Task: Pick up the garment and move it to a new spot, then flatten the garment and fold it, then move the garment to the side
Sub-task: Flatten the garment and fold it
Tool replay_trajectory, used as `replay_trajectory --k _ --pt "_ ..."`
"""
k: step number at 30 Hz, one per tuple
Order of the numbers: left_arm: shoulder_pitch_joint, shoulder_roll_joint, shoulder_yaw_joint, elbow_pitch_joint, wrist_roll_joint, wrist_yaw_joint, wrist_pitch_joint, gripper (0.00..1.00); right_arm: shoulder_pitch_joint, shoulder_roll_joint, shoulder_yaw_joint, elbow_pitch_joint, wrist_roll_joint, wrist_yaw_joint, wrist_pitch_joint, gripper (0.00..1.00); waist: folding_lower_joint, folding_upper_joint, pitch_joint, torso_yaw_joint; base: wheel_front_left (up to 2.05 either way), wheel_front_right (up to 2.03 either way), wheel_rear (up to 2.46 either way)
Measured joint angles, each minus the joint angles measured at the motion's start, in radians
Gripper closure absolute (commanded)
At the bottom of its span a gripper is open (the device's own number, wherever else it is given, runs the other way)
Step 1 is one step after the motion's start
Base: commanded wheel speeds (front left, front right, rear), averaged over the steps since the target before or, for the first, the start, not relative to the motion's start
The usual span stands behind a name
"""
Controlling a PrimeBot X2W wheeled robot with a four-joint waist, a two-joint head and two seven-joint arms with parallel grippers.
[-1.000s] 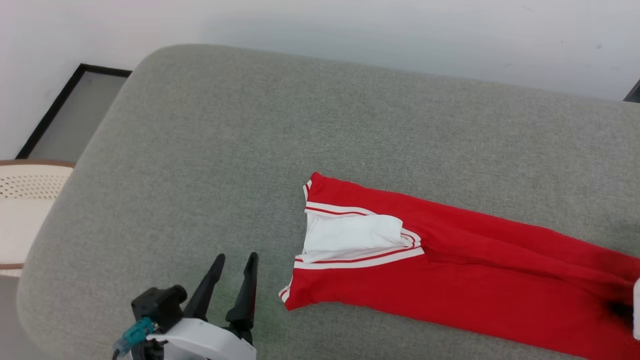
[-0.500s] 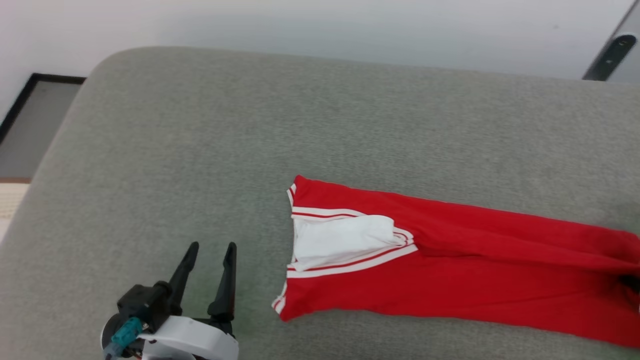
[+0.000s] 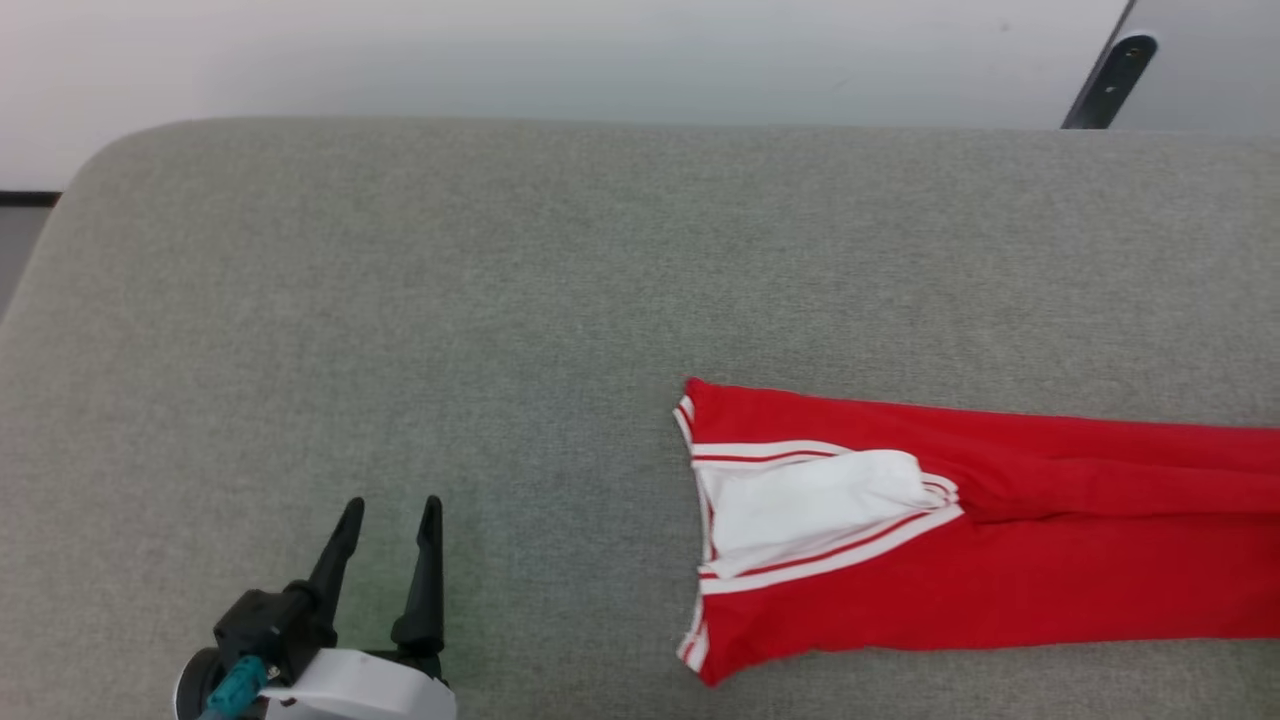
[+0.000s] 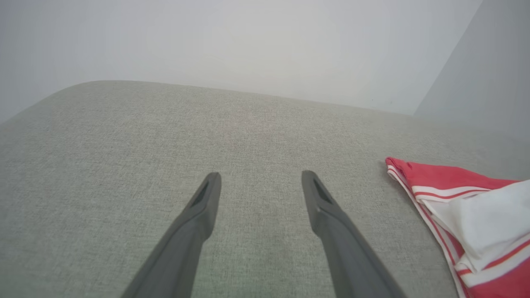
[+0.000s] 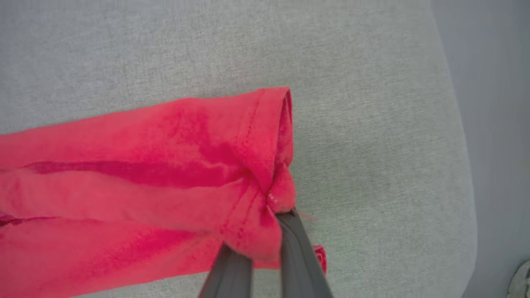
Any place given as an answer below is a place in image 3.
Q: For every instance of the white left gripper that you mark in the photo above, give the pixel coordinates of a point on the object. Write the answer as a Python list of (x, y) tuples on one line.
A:
[(370, 692)]

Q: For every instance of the red and white garment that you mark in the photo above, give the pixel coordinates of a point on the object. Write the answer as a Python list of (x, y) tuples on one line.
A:
[(1000, 580)]

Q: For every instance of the black skirting strip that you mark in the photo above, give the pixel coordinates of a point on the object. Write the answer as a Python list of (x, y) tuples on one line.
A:
[(28, 198)]

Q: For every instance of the teal left camera connector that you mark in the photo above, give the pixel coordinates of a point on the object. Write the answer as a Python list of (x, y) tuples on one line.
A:
[(238, 688)]

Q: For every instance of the metal wall bracket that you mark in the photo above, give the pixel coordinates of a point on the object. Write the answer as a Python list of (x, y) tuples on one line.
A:
[(1112, 80)]

